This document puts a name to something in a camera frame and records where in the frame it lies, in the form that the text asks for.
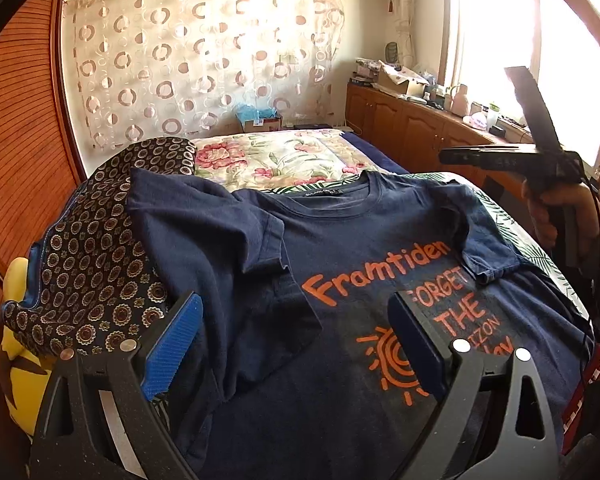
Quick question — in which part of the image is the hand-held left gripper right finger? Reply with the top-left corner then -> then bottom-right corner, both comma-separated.
387,287 -> 561,480

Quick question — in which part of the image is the window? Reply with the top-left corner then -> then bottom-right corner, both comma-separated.
440,0 -> 600,171

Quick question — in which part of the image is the navy blue bed sheet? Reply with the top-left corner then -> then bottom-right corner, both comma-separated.
342,132 -> 411,176

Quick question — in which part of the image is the yellow cloth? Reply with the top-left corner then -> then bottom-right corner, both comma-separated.
0,257 -> 56,441

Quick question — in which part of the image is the wooden slatted wardrobe door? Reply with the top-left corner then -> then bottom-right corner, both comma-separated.
0,0 -> 86,480

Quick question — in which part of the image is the leaf-print bed sheet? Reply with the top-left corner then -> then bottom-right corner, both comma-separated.
260,170 -> 588,321

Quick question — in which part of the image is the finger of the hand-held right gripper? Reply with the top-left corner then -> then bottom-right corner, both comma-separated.
439,144 -> 537,167

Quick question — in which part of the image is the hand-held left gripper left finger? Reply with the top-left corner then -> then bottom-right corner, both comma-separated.
30,291 -> 204,480

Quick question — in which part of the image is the red patterned cloth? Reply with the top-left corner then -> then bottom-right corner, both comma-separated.
562,342 -> 600,441

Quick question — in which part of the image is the circle-patterned sheer curtain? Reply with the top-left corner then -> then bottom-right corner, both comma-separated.
62,0 -> 346,151

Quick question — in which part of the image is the beige curtain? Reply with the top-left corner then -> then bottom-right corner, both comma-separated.
380,0 -> 421,66

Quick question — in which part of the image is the open cardboard box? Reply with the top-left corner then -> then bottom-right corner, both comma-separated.
377,62 -> 428,98

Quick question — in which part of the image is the floral bedspread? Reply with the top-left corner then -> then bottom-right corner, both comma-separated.
187,129 -> 381,191

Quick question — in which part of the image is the wooden cabinet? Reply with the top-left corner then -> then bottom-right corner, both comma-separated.
345,82 -> 536,176

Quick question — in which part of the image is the cardboard box with blue contents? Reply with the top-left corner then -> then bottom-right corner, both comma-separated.
236,102 -> 284,134

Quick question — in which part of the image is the circle-patterned cloth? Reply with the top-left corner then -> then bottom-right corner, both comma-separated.
2,136 -> 198,361

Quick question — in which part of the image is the person's right hand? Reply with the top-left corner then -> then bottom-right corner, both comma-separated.
522,177 -> 600,261

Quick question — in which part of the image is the navy blue printed t-shirt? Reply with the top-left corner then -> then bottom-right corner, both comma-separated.
126,167 -> 596,480

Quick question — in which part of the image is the pink vase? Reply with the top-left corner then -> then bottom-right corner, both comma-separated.
452,84 -> 473,113

